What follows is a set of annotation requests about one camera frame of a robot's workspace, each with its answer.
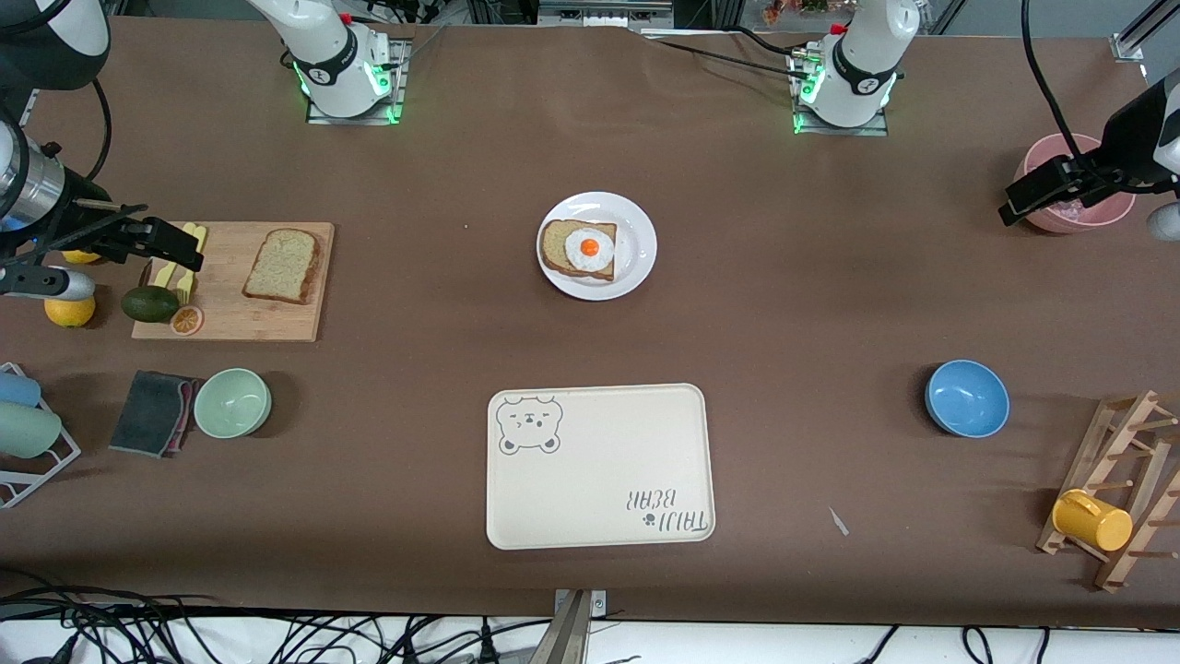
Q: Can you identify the orange citrus fruit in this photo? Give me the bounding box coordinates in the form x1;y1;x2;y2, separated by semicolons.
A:
44;293;97;328

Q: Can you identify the orange red decoration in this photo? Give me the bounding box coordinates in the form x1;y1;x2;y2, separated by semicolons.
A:
763;0;831;24

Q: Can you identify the blue bowl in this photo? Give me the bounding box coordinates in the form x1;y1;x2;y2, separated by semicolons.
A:
925;360;1011;439

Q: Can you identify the pale green bowl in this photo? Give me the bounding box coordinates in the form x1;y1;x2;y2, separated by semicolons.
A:
193;368;273;440

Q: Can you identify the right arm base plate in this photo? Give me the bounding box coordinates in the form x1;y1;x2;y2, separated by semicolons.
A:
304;35;408;126

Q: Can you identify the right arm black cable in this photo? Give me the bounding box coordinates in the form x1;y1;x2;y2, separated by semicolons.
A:
85;78;113;185

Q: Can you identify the yellow cup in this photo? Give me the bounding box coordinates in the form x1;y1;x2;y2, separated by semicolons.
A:
1052;489;1134;552

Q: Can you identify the wooden cutting board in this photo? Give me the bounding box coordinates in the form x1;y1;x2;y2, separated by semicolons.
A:
131;221;336;343

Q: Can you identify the light blue cup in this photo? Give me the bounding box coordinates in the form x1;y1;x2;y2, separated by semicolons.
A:
0;371;42;409

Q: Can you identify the grey metal bracket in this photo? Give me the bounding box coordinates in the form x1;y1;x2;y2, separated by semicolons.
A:
537;0;674;29

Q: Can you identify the black cable tangle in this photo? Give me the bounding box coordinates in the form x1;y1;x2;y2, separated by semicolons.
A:
0;567;554;664

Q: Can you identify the white round plate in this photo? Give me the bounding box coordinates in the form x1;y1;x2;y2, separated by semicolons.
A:
537;191;658;302

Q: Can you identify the black table cable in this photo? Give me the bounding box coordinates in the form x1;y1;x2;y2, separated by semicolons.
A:
641;26;817;84

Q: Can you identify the white wire rack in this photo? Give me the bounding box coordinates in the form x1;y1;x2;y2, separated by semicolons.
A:
0;362;82;510

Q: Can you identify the pale green cup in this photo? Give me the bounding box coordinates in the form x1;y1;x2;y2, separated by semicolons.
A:
0;402;63;459

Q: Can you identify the aluminium frame post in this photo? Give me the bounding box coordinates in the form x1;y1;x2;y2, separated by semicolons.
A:
1111;0;1180;64

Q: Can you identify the yellow plastic knife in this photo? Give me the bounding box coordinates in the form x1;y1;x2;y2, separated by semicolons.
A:
152;222;197;289

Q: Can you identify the green avocado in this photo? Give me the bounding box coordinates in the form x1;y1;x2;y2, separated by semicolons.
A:
121;285;181;324

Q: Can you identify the wooden cup rack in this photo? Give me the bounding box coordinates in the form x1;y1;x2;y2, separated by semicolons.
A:
1035;390;1180;592

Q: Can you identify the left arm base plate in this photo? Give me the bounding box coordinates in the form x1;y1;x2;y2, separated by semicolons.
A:
789;51;891;138

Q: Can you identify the grey folded cloth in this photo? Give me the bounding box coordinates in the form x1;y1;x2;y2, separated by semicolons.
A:
109;370;206;459

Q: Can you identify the fried egg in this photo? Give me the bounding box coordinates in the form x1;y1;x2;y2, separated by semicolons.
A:
564;228;616;274

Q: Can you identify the plain bread slice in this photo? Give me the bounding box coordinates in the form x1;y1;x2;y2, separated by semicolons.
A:
242;228;322;305

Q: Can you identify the pink bowl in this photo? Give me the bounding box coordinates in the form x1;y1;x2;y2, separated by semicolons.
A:
1012;133;1138;234

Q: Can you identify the cream bear print tray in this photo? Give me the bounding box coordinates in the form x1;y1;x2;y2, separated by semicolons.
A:
486;384;716;551

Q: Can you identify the yellow plastic fork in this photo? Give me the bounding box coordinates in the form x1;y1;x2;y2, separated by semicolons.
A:
176;224;208;305

